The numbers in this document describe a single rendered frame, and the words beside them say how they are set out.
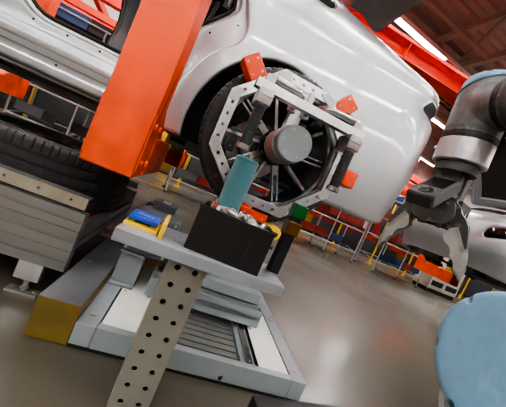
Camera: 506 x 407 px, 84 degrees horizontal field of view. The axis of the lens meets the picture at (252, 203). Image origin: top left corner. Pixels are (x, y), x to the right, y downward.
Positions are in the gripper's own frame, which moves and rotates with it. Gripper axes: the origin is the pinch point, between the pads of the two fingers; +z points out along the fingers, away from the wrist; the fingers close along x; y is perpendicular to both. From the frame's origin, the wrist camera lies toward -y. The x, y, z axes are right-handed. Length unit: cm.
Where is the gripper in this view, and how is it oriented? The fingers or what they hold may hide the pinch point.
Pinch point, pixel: (411, 262)
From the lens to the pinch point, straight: 62.5
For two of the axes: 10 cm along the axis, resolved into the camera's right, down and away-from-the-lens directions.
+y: 7.4, 2.1, 6.4
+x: -5.8, -2.8, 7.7
